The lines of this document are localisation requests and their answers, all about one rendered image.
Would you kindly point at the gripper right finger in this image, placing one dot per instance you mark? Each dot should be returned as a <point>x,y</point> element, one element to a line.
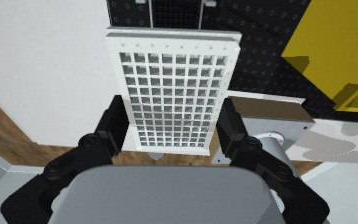
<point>302,205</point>

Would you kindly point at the yellow recycle bin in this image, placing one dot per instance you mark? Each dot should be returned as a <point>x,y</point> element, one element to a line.
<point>324,48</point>

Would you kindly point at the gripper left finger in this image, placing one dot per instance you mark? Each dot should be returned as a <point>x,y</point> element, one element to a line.
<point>31,203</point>

